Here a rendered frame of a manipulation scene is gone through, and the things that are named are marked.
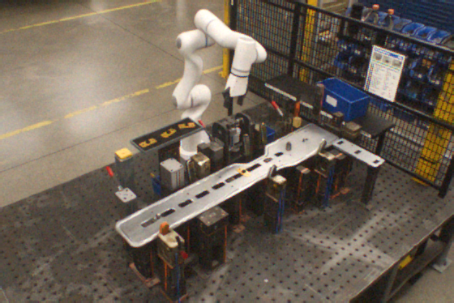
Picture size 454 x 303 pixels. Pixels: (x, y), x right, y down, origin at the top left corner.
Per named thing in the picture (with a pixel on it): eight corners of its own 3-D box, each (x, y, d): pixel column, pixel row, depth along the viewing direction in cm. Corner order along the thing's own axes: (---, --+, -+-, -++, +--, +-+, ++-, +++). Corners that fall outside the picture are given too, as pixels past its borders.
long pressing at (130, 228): (138, 253, 191) (138, 251, 190) (111, 224, 204) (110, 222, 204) (341, 139, 267) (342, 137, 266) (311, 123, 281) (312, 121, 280)
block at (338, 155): (331, 200, 266) (340, 161, 250) (316, 191, 273) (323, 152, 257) (341, 194, 272) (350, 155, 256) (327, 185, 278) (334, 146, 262)
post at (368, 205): (369, 211, 260) (380, 169, 243) (353, 200, 267) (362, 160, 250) (375, 206, 263) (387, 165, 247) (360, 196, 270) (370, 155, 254)
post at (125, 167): (130, 229, 243) (121, 162, 218) (122, 221, 247) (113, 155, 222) (142, 223, 247) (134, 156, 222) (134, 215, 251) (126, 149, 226)
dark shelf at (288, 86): (373, 140, 265) (374, 135, 264) (263, 85, 320) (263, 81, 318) (394, 127, 277) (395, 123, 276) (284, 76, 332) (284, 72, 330)
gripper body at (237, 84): (241, 68, 215) (237, 90, 220) (226, 70, 208) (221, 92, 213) (253, 74, 211) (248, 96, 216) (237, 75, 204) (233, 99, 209)
